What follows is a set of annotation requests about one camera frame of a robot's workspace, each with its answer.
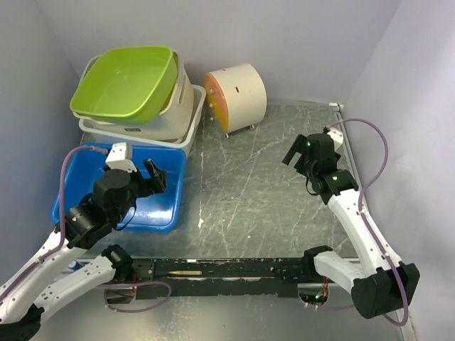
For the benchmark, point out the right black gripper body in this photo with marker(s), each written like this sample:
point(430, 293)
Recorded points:
point(310, 168)

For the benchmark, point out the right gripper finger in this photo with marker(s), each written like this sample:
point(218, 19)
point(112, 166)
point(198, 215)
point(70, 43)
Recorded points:
point(299, 159)
point(298, 146)

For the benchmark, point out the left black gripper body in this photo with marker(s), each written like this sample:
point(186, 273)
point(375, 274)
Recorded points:
point(140, 187)

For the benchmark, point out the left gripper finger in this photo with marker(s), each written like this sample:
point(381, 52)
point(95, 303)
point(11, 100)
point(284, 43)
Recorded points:
point(151, 168)
point(159, 181)

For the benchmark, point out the cream perforated basket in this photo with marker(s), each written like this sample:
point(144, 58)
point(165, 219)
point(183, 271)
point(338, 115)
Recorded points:
point(171, 123)

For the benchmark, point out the green plastic basin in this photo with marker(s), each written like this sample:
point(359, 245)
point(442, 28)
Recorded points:
point(128, 85)

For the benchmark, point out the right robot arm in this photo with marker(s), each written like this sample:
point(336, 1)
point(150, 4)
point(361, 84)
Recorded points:
point(382, 282)

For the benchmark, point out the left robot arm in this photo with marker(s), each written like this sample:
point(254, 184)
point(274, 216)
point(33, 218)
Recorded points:
point(32, 295)

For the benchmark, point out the cream cylinder orange-faced drawer unit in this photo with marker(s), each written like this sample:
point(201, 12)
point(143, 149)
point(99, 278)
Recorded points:
point(237, 97)

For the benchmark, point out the white plastic tray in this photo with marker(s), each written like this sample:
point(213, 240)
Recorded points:
point(185, 143)

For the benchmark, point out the small blue capacitor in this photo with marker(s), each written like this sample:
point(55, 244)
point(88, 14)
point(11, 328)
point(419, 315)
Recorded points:
point(74, 265)

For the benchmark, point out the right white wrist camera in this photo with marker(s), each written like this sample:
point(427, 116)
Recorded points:
point(337, 137)

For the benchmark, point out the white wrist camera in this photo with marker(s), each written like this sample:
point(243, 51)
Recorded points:
point(337, 137)
point(120, 157)

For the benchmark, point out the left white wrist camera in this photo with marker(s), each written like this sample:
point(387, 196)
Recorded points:
point(120, 157)

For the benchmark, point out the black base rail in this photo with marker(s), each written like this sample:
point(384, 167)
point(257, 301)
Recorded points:
point(280, 277)

